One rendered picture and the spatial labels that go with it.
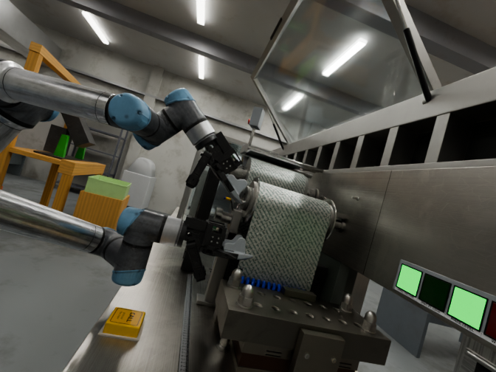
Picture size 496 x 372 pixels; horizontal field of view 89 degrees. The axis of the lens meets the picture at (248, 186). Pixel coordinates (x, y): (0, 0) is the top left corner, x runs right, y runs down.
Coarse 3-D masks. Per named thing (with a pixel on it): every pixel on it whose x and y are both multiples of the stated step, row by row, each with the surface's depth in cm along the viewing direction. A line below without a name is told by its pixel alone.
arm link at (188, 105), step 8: (168, 96) 69; (176, 96) 68; (184, 96) 69; (168, 104) 69; (176, 104) 68; (184, 104) 68; (192, 104) 69; (168, 112) 69; (176, 112) 68; (184, 112) 69; (192, 112) 69; (200, 112) 71; (176, 120) 69; (184, 120) 69; (192, 120) 69; (200, 120) 70; (184, 128) 71
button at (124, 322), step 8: (112, 312) 57; (120, 312) 58; (128, 312) 59; (136, 312) 60; (144, 312) 60; (112, 320) 54; (120, 320) 55; (128, 320) 56; (136, 320) 56; (104, 328) 53; (112, 328) 53; (120, 328) 54; (128, 328) 54; (136, 328) 54; (128, 336) 54; (136, 336) 54
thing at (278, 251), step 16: (256, 224) 72; (272, 224) 73; (256, 240) 72; (272, 240) 73; (288, 240) 74; (304, 240) 75; (320, 240) 76; (256, 256) 73; (272, 256) 74; (288, 256) 75; (304, 256) 76; (256, 272) 73; (272, 272) 74; (288, 272) 75; (304, 272) 76; (304, 288) 76
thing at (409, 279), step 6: (402, 270) 57; (408, 270) 56; (414, 270) 54; (402, 276) 57; (408, 276) 55; (414, 276) 54; (420, 276) 53; (402, 282) 56; (408, 282) 55; (414, 282) 54; (402, 288) 56; (408, 288) 54; (414, 288) 53; (414, 294) 53
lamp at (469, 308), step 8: (456, 288) 45; (456, 296) 45; (464, 296) 44; (472, 296) 43; (456, 304) 45; (464, 304) 44; (472, 304) 42; (480, 304) 41; (456, 312) 44; (464, 312) 43; (472, 312) 42; (480, 312) 41; (464, 320) 43; (472, 320) 42; (480, 320) 41
